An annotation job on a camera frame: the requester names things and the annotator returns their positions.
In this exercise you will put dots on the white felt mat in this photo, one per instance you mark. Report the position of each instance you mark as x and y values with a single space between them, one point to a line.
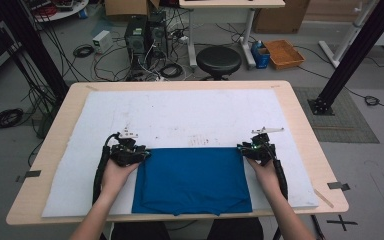
180 113

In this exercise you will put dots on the light wooden table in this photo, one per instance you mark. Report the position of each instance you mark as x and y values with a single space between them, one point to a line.
33 196

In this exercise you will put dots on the beige tape strip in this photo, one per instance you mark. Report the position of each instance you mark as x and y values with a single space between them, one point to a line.
324 198

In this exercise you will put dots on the black round stool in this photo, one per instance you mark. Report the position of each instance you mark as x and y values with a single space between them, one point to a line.
218 60

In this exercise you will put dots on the wooden tray on floor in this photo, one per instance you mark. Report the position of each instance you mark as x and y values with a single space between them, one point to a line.
283 53

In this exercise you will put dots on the black computer tower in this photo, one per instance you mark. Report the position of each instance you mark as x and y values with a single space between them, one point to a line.
158 33
136 40

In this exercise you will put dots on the white metal stand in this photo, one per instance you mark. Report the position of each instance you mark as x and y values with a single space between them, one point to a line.
346 36

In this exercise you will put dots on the white power supply box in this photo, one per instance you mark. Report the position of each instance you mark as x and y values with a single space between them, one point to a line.
101 41

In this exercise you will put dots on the person's dark trousers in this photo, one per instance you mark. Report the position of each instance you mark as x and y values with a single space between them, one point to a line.
136 231

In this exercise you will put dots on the person's right hand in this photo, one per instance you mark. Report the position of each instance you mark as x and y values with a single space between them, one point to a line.
266 178

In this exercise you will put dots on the grey floor mat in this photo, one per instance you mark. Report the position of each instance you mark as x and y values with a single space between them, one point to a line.
350 123

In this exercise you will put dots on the blue box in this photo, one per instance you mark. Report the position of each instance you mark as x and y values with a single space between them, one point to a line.
261 58

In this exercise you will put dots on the grey tape strip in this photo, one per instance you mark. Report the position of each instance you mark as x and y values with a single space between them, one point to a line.
31 174
338 186

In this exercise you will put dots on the large brown cardboard box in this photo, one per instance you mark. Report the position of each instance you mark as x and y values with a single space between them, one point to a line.
280 16

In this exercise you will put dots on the round white table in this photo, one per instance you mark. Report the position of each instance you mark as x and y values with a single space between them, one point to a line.
63 11

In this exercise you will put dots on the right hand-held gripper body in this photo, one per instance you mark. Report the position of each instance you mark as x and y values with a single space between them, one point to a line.
261 153

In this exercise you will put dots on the blue t-shirt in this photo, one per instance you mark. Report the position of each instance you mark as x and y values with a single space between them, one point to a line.
193 180

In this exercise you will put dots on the white desk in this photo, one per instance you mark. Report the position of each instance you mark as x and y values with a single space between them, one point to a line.
230 3

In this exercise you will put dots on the person's left hand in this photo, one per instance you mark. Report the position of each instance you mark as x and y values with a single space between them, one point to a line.
116 180

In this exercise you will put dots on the black metal post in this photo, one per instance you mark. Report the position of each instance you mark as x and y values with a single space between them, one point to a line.
36 50
356 53

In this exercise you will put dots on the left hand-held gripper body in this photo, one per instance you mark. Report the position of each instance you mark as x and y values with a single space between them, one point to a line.
125 155

